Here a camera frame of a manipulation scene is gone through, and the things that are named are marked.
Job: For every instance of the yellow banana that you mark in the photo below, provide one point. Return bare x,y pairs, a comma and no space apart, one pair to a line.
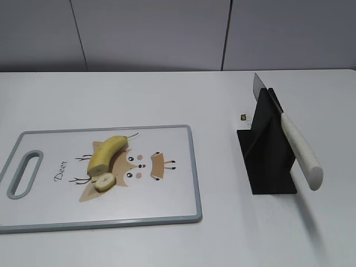
103,152

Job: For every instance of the cut banana slice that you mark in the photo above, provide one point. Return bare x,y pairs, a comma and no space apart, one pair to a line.
104,182

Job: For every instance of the white handled kitchen knife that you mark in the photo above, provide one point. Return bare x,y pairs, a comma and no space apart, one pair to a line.
304,155

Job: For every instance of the white deer cutting board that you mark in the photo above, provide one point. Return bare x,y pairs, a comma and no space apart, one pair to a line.
45,186

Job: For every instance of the black knife stand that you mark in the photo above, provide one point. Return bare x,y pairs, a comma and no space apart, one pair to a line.
267,155

